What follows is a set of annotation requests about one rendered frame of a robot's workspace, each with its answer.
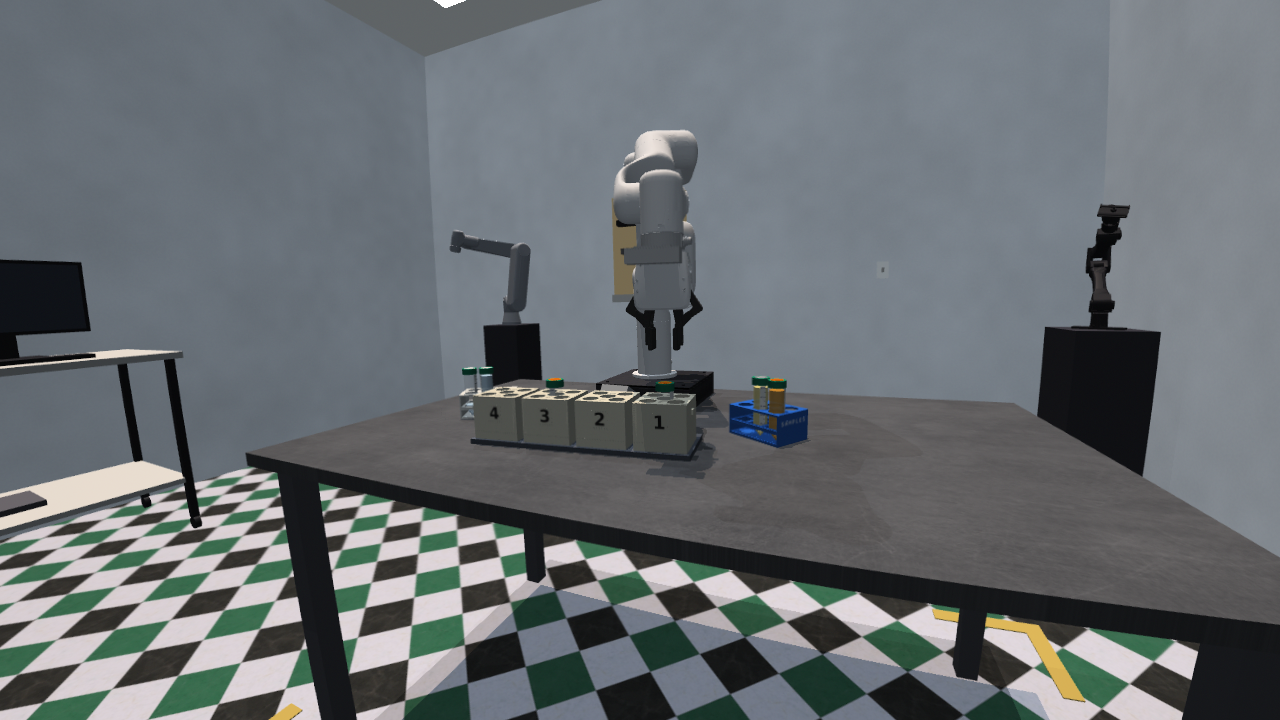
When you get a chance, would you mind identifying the white tube rack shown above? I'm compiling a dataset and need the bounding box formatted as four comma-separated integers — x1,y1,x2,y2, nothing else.
460,388,481,419

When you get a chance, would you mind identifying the clear tube with dark green cap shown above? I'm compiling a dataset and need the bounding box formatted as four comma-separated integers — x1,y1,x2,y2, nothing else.
462,366,477,415

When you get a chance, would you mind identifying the blue tube rack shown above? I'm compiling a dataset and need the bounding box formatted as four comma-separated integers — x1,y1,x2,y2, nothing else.
730,400,808,448

